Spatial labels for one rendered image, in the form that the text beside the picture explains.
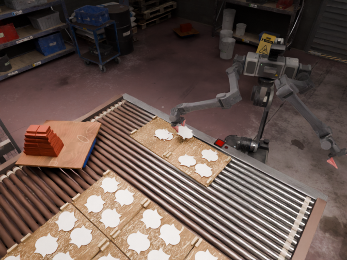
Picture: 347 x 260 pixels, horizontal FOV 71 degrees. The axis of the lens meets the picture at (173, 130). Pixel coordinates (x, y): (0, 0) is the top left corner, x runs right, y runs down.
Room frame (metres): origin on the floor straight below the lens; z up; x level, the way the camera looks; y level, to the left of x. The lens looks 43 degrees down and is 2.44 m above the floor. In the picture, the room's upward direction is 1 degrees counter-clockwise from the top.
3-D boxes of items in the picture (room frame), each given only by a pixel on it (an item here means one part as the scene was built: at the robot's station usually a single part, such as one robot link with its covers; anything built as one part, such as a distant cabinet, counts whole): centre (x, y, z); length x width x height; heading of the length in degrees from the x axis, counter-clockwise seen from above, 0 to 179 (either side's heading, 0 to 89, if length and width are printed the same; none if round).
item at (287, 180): (1.56, -0.26, 0.89); 2.08 x 0.09 x 0.06; 51
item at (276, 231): (1.24, 0.01, 0.90); 1.95 x 0.05 x 0.05; 51
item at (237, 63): (1.79, -0.52, 1.45); 0.09 x 0.08 x 0.12; 70
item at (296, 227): (1.31, -0.05, 0.90); 1.95 x 0.05 x 0.05; 51
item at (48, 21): (5.10, 2.53, 0.76); 0.50 x 0.36 x 0.24; 146
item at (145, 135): (1.55, 0.12, 0.93); 0.41 x 0.35 x 0.02; 48
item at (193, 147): (1.28, -0.19, 0.93); 0.41 x 0.35 x 0.02; 49
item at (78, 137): (1.39, 0.90, 1.03); 0.50 x 0.50 x 0.02; 85
